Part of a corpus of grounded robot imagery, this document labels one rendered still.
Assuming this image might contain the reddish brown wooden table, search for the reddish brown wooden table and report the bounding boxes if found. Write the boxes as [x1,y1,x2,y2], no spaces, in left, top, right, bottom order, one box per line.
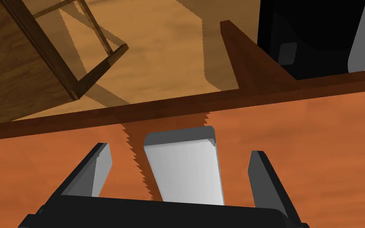
[0,19,365,228]

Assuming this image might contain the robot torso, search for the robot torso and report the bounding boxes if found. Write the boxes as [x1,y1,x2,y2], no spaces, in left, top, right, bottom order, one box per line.
[257,0,365,80]

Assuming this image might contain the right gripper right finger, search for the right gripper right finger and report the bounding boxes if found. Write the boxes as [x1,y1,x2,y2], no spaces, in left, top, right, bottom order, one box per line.
[247,150,298,220]

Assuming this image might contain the dark brown wooden table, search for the dark brown wooden table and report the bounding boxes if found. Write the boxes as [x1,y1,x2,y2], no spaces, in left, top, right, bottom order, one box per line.
[0,0,129,126]

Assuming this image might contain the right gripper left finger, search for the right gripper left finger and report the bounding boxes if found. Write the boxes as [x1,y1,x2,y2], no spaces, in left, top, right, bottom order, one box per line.
[60,142,113,198]

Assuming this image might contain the white rectangular block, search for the white rectangular block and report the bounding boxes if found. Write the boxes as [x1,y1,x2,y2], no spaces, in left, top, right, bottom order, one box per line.
[143,125,225,206]

